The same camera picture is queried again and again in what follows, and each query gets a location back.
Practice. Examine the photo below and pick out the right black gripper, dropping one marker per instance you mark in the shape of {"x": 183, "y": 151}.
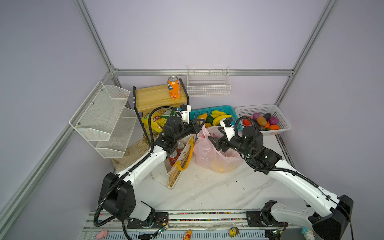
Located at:
{"x": 219, "y": 142}

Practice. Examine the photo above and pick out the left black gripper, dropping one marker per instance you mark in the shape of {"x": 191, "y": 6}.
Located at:
{"x": 196, "y": 128}

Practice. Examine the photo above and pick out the red cola can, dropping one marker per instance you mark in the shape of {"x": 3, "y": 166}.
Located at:
{"x": 180, "y": 147}
{"x": 173, "y": 158}

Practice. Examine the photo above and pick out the pink plastic grocery bag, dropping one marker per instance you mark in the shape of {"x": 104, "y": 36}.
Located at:
{"x": 206, "y": 155}

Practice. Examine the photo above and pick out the white canvas tote bag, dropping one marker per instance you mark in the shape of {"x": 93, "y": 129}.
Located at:
{"x": 168, "y": 175}

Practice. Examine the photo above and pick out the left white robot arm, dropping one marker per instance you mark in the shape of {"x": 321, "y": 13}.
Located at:
{"x": 117, "y": 198}

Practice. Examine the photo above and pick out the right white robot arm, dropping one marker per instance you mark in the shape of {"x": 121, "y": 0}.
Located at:
{"x": 326, "y": 214}

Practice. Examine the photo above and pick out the green snack bag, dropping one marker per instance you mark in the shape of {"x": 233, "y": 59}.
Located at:
{"x": 168, "y": 114}

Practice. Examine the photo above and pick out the yellow chips bag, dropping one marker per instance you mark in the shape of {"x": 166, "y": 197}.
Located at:
{"x": 157, "y": 122}

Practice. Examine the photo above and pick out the red tomato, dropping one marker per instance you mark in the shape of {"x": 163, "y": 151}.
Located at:
{"x": 247, "y": 121}

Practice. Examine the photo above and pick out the teal plastic fruit basket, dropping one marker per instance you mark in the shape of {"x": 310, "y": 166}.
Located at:
{"x": 228, "y": 110}

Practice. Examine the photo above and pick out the brown potato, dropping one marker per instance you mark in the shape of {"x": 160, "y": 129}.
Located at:
{"x": 262, "y": 121}

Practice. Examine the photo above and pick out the white plastic vegetable basket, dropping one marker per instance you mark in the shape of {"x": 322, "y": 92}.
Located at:
{"x": 264, "y": 109}

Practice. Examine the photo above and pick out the purple round vegetable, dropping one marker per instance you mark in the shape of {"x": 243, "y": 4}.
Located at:
{"x": 273, "y": 120}

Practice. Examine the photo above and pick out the wooden three-tier shelf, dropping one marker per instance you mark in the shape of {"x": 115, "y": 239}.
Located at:
{"x": 147, "y": 99}

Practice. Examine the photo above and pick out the yellow banana bunch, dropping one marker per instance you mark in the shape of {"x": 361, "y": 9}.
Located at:
{"x": 218, "y": 116}

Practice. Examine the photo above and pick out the orange soda can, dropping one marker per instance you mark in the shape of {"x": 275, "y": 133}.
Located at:
{"x": 174, "y": 86}

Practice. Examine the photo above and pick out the white mesh two-tier rack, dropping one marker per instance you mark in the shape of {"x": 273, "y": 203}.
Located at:
{"x": 105, "y": 121}

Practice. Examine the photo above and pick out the white wire wall basket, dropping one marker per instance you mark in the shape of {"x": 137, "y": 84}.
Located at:
{"x": 208, "y": 80}

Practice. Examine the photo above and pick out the aluminium rail base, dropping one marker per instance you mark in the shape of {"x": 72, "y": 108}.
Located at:
{"x": 203, "y": 199}

